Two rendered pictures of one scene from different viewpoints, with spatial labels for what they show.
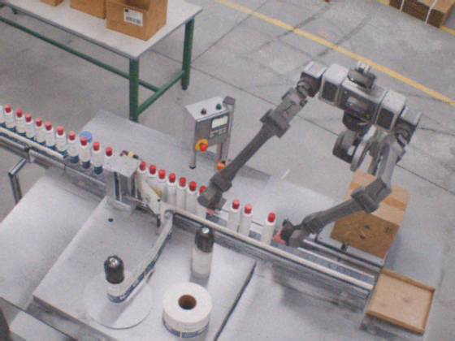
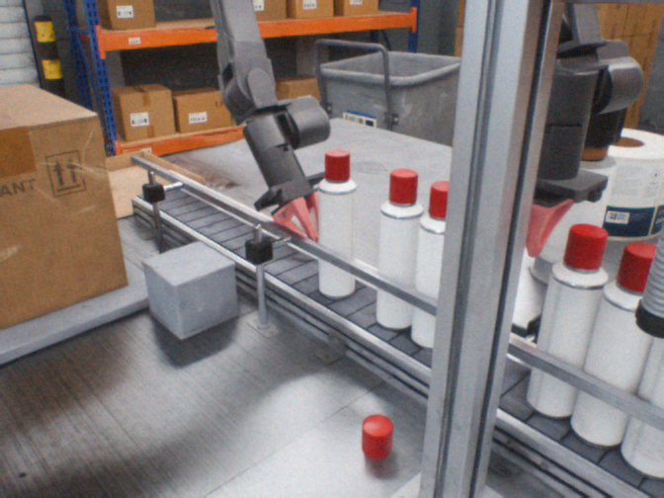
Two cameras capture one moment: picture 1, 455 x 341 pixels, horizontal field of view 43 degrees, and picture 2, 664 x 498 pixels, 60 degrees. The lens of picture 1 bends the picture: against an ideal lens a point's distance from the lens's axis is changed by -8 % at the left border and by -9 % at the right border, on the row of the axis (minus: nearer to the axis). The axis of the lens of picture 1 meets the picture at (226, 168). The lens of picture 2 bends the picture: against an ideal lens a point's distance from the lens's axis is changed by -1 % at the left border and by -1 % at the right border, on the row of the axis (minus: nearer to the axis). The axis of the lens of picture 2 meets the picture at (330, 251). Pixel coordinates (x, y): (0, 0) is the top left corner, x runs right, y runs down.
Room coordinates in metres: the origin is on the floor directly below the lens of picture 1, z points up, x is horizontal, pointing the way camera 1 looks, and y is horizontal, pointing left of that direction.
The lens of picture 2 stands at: (2.40, 0.12, 1.30)
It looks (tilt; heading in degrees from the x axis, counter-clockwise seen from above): 26 degrees down; 209
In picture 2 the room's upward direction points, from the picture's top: straight up
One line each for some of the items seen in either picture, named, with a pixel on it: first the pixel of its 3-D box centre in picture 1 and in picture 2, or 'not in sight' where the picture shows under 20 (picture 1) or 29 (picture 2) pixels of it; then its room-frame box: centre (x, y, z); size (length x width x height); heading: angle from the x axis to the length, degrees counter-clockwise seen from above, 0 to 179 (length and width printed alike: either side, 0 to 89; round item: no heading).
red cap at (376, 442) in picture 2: not in sight; (376, 435); (1.96, -0.07, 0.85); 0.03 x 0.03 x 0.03
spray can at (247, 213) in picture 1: (245, 220); (399, 251); (1.79, -0.12, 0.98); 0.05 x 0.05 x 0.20
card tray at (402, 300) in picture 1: (402, 299); (122, 183); (1.53, -0.91, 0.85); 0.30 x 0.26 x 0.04; 71
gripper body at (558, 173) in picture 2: (214, 197); (551, 153); (1.78, 0.04, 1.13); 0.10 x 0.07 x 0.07; 71
